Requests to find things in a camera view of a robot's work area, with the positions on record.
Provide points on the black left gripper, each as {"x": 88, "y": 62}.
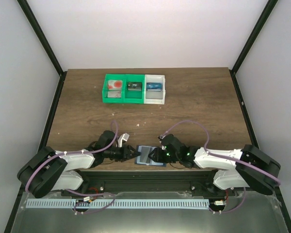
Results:
{"x": 125, "y": 152}

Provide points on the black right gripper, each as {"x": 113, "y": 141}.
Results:
{"x": 160, "y": 153}

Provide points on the blue leather card holder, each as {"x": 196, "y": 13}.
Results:
{"x": 152, "y": 163}

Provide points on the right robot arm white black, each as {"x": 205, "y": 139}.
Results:
{"x": 238, "y": 168}

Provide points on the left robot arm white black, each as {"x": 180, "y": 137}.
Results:
{"x": 53, "y": 170}

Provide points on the black card in bin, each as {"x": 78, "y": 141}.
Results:
{"x": 134, "y": 86}

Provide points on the blue card in bin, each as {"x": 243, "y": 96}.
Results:
{"x": 154, "y": 86}

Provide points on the middle green plastic bin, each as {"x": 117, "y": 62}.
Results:
{"x": 134, "y": 97}

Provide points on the green plastic bin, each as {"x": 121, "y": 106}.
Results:
{"x": 134, "y": 97}
{"x": 105, "y": 88}

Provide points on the white plastic bin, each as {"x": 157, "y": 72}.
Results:
{"x": 154, "y": 97}

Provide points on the left green plastic bin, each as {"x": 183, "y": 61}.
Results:
{"x": 105, "y": 88}

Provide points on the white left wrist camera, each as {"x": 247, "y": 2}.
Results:
{"x": 122, "y": 139}

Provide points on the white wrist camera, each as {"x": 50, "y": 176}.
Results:
{"x": 162, "y": 136}
{"x": 122, "y": 139}

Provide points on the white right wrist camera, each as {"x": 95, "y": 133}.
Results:
{"x": 162, "y": 136}

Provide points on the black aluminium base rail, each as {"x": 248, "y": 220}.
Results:
{"x": 198, "y": 183}

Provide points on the light blue slotted cable duct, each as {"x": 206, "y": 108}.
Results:
{"x": 120, "y": 204}

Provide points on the left black frame post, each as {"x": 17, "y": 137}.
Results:
{"x": 25, "y": 7}

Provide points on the black frame post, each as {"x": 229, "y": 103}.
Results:
{"x": 266, "y": 12}
{"x": 25, "y": 7}

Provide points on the right black frame post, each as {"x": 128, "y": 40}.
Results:
{"x": 266, "y": 12}

